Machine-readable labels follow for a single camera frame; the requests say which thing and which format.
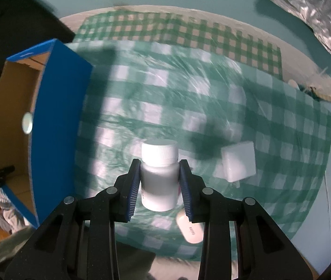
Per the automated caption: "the white pill bottle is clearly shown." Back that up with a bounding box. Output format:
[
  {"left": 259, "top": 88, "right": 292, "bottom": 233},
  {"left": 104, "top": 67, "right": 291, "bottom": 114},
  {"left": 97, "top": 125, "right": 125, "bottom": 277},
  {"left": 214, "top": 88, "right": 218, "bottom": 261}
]
[{"left": 140, "top": 139, "right": 180, "bottom": 212}]

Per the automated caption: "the cardboard box blue tape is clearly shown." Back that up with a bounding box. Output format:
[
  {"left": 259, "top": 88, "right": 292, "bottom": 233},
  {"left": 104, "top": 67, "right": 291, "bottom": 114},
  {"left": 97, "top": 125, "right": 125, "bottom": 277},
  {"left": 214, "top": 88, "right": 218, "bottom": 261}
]
[{"left": 0, "top": 39, "right": 93, "bottom": 227}]

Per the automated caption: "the small white tube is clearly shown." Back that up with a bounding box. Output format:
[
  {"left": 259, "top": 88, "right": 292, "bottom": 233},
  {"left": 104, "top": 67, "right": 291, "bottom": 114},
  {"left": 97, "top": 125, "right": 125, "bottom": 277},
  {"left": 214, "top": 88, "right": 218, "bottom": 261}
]
[{"left": 176, "top": 210, "right": 204, "bottom": 244}]

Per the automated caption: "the white charger plug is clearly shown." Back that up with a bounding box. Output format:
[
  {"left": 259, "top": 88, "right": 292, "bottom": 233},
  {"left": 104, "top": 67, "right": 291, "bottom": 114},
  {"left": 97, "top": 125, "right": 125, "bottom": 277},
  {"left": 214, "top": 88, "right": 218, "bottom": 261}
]
[{"left": 214, "top": 141, "right": 256, "bottom": 183}]

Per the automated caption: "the green white checkered tablecloth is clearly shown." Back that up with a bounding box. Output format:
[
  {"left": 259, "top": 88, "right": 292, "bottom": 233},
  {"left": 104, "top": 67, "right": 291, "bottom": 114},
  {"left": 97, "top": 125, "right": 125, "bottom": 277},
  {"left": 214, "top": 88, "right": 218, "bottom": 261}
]
[{"left": 66, "top": 38, "right": 331, "bottom": 262}]

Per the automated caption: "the small checkered green cloth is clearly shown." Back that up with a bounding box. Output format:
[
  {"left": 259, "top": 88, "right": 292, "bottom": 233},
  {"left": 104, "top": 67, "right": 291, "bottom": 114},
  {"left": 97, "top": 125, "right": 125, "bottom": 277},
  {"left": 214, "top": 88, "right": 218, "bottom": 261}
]
[{"left": 74, "top": 10, "right": 283, "bottom": 78}]

